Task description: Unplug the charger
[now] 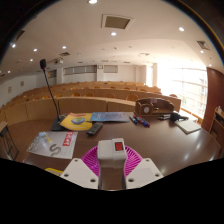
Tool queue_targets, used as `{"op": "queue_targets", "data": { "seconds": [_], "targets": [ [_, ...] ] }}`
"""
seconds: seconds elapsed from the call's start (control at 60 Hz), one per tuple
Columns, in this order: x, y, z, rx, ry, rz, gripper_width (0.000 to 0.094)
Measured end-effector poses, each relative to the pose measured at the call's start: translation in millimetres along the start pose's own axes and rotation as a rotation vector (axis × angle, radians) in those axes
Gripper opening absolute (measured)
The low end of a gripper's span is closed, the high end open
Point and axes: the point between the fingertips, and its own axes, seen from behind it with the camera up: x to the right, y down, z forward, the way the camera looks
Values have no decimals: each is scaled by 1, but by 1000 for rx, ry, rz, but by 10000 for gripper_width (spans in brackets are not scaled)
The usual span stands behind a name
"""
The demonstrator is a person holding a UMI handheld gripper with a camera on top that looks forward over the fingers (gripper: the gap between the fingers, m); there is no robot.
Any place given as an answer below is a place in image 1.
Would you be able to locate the small black-legged side table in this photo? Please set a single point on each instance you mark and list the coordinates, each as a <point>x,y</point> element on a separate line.
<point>4,128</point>

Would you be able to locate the grey notebook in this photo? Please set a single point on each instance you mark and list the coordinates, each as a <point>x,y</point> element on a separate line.
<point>188,126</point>

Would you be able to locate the wooden shelf unit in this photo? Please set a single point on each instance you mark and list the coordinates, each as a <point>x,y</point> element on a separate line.
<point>218,128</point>

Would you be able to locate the black remote control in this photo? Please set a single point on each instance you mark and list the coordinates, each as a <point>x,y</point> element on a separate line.
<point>94,128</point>

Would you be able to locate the brown wooden desk organizer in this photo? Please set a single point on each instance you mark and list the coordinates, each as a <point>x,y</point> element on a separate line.
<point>153,108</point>

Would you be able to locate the black desk device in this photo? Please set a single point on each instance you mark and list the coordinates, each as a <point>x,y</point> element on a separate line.
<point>175,116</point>

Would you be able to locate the black gooseneck desk microphone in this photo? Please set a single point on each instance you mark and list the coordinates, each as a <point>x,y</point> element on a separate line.
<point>58,126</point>

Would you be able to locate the small ceiling vent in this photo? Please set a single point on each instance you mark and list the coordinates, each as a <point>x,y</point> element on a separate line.
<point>203,45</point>

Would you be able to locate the blue marker pen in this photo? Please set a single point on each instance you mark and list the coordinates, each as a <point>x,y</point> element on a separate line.
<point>133,120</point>

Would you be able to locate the white charger block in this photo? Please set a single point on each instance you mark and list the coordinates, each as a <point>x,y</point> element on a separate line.
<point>111,153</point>

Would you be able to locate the large square ceiling vent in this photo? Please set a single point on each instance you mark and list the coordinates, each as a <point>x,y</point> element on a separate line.
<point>117,22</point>

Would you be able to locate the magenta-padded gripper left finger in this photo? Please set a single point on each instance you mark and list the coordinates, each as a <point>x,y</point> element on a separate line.
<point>78,171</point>

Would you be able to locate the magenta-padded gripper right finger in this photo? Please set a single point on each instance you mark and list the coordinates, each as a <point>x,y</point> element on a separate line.
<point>144,171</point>

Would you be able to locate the red marker pen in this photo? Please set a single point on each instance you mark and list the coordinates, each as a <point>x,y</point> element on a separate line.
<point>142,121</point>

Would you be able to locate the rows of wooden lecture seats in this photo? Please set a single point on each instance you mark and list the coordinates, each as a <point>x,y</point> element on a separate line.
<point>80,105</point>

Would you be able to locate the blue booklet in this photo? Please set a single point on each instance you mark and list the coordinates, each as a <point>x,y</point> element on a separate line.
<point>110,116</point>

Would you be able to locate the yellow booklet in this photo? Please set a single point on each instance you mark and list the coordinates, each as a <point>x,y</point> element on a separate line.
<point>77,121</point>

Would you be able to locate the recessed ceiling lights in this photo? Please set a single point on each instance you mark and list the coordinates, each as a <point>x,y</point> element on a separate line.
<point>113,33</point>

